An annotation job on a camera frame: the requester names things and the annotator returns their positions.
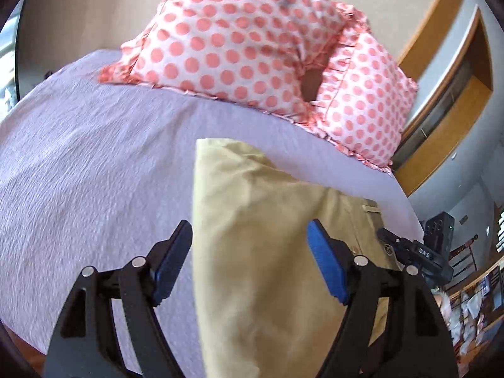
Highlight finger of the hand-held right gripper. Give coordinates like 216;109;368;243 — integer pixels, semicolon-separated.
376;227;413;265

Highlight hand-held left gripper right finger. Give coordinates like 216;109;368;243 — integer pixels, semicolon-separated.
306;219;460;378

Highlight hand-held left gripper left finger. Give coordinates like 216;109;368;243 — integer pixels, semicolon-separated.
43;220;193;378

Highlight khaki pants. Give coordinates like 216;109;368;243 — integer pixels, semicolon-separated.
192;138;395;378

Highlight dark wooden chair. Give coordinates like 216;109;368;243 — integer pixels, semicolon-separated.
448;235;479;282

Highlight cluttered wooden desk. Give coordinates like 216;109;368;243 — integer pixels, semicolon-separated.
445;256;504;359

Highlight bed with lavender sheet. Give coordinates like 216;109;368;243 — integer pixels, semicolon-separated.
0;49;425;375

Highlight small pink polka-dot pillow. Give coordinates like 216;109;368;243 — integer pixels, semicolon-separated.
303;3;419;174

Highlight wooden headboard shelf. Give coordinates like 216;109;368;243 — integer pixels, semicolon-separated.
393;0;495;198

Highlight large pink polka-dot pillow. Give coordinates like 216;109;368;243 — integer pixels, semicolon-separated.
98;0;348;123

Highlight window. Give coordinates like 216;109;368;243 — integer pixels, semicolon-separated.
0;6;21;117

